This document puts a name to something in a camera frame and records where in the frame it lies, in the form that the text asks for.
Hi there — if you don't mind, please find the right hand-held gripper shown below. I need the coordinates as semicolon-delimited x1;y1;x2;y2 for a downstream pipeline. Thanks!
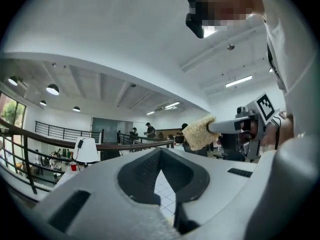
208;91;281;160

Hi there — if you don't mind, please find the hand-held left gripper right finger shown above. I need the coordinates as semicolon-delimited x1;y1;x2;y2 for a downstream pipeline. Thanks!
159;146;262;236

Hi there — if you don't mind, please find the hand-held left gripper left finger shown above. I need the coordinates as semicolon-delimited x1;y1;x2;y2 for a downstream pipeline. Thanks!
32;146;182;240

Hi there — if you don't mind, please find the person's right forearm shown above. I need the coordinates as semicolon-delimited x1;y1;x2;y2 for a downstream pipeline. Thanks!
262;115;300;151

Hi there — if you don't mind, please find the black office chair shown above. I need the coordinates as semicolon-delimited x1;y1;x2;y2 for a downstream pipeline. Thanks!
217;133;247;162

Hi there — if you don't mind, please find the white table lamp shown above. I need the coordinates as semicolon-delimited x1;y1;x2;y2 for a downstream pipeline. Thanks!
72;136;101;169

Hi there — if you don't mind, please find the ceiling tube light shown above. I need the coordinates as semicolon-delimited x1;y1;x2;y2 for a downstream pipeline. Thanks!
224;75;253;89

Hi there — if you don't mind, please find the black balcony railing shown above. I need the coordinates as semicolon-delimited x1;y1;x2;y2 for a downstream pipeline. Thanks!
34;120;102;143

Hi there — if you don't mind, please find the dark curved metal railing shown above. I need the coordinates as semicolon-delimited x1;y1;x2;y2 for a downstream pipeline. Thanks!
0;117;176;195

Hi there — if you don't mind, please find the person's beige shirt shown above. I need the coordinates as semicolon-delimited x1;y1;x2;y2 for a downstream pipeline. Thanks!
257;0;320;149

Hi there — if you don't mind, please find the large glass window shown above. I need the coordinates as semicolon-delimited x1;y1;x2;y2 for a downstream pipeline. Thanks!
0;92;27;133

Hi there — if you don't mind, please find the person's head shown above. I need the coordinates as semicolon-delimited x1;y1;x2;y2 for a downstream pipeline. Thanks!
197;0;266;32

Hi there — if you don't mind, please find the black head-mounted camera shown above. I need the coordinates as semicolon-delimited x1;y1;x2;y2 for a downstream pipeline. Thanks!
185;0;208;39

